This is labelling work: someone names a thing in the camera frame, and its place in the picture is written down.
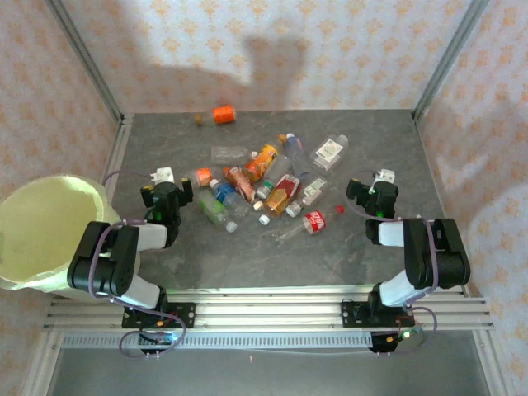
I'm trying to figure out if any green tinted bottle white cap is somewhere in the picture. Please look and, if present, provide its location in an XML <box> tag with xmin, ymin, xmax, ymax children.
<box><xmin>196</xmin><ymin>189</ymin><xmax>239</xmax><ymax>233</ymax></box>

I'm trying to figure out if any clear bottle blue label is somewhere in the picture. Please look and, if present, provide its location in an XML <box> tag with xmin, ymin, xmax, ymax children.
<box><xmin>208</xmin><ymin>178</ymin><xmax>252</xmax><ymax>220</ymax></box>

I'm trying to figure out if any clear bottle green white label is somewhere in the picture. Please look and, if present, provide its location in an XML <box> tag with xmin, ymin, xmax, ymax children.
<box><xmin>285</xmin><ymin>176</ymin><xmax>329</xmax><ymax>218</ymax></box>

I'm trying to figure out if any square clear bottle white label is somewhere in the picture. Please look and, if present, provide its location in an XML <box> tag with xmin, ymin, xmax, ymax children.
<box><xmin>309</xmin><ymin>134</ymin><xmax>351</xmax><ymax>172</ymax></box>

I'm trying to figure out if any cola bottle red label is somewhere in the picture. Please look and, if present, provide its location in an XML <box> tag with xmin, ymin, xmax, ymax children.
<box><xmin>275</xmin><ymin>204</ymin><xmax>346</xmax><ymax>245</ymax></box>

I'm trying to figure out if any blue tinted bottle white cap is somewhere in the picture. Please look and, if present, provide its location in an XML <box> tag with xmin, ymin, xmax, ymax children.
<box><xmin>286</xmin><ymin>132</ymin><xmax>312</xmax><ymax>179</ymax></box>

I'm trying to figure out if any amber juice bottle red label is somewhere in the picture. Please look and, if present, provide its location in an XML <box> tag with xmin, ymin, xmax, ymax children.
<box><xmin>258</xmin><ymin>173</ymin><xmax>303</xmax><ymax>226</ymax></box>

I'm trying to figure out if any clear unlabeled bottle white cap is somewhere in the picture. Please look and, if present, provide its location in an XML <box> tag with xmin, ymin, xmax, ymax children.
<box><xmin>210</xmin><ymin>144</ymin><xmax>259</xmax><ymax>166</ymax></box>

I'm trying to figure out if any orange soda bottle orange cap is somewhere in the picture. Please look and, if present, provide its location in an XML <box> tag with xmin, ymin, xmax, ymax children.
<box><xmin>242</xmin><ymin>134</ymin><xmax>289</xmax><ymax>183</ymax></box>

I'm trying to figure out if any clear bottle green ringed cap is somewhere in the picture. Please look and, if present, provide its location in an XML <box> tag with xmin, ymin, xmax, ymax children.
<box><xmin>256</xmin><ymin>154</ymin><xmax>292</xmax><ymax>200</ymax></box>

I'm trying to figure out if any orange label bottle brown cap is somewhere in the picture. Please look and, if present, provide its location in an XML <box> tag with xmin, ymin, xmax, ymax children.
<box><xmin>195</xmin><ymin>105</ymin><xmax>238</xmax><ymax>126</ymax></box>

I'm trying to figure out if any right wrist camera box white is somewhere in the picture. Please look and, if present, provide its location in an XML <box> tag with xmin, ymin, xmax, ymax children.
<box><xmin>370</xmin><ymin>168</ymin><xmax>396</xmax><ymax>191</ymax></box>

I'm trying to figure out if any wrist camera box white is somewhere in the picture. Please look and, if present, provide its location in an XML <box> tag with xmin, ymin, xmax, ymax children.
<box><xmin>370</xmin><ymin>168</ymin><xmax>396</xmax><ymax>191</ymax></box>
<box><xmin>149</xmin><ymin>166</ymin><xmax>175</xmax><ymax>186</ymax></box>

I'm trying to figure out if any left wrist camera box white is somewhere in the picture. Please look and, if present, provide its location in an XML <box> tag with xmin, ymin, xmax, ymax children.
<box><xmin>149</xmin><ymin>166</ymin><xmax>175</xmax><ymax>186</ymax></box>

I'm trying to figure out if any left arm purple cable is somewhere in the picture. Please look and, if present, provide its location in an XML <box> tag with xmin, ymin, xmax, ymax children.
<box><xmin>88</xmin><ymin>170</ymin><xmax>187</xmax><ymax>359</ymax></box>

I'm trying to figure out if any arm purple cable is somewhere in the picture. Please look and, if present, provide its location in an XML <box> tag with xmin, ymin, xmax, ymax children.
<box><xmin>88</xmin><ymin>170</ymin><xmax>187</xmax><ymax>359</ymax></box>
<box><xmin>347</xmin><ymin>169</ymin><xmax>439</xmax><ymax>356</ymax></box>

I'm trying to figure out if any aluminium table side rail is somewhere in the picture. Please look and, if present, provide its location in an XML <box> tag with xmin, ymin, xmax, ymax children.
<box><xmin>102</xmin><ymin>114</ymin><xmax>135</xmax><ymax>185</ymax></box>

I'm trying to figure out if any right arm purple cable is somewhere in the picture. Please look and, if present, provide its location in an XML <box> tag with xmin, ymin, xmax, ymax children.
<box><xmin>347</xmin><ymin>169</ymin><xmax>439</xmax><ymax>356</ymax></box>

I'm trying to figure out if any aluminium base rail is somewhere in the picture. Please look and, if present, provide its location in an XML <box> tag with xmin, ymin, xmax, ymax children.
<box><xmin>44</xmin><ymin>286</ymin><xmax>495</xmax><ymax>331</ymax></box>

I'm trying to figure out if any aluminium frame post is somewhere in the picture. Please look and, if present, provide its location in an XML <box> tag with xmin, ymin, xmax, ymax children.
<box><xmin>44</xmin><ymin>0</ymin><xmax>125</xmax><ymax>125</ymax></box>
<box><xmin>412</xmin><ymin>0</ymin><xmax>493</xmax><ymax>121</ymax></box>

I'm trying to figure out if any slotted grey cable tray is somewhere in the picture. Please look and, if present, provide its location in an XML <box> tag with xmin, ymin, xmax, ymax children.
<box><xmin>60</xmin><ymin>332</ymin><xmax>375</xmax><ymax>351</ymax></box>

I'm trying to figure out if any aluminium frame leg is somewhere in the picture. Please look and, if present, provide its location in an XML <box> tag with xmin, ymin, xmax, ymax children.
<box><xmin>473</xmin><ymin>329</ymin><xmax>516</xmax><ymax>396</ymax></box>
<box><xmin>20</xmin><ymin>329</ymin><xmax>63</xmax><ymax>396</ymax></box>

